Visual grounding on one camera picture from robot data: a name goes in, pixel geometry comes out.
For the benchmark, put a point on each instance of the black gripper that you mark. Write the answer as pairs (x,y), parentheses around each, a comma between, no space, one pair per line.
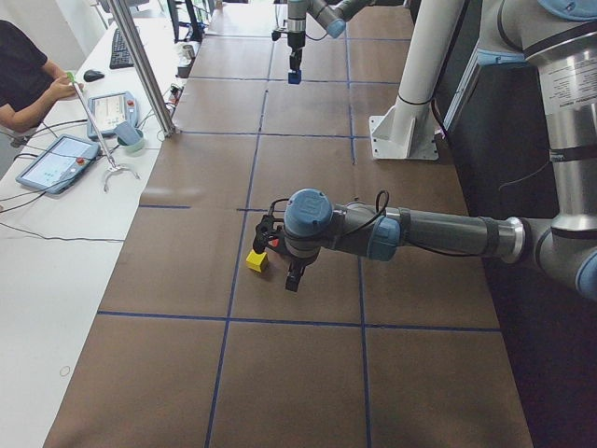
(298,259)
(295,40)

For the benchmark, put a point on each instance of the blue wooden cube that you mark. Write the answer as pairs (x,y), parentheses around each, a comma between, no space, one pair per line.
(294,77)

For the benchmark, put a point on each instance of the yellow wooden cube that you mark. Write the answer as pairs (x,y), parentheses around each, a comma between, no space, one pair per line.
(257,262)

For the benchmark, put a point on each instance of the metal cup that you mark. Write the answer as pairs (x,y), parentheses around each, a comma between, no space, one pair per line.
(187,51)

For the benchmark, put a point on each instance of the black keyboard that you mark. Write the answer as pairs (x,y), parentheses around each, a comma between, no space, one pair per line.
(120,56)

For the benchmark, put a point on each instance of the far teach pendant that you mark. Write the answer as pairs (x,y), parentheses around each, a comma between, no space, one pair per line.
(112,109)

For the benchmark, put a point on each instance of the teach pendant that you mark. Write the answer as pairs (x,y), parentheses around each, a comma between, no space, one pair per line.
(60,165)
(112,109)

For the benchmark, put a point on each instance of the black computer mouse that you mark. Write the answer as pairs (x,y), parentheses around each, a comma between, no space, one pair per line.
(92,75)

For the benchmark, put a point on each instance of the reacher grabber stick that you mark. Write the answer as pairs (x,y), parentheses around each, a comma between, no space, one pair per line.
(114,168)

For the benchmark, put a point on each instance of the near teach pendant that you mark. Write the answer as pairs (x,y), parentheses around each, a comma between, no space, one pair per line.
(60,165)

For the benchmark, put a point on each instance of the person in black shirt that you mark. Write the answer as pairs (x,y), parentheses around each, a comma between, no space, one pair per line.
(31,83)

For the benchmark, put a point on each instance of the aluminium frame post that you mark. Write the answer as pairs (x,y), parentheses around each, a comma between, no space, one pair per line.
(124,20)

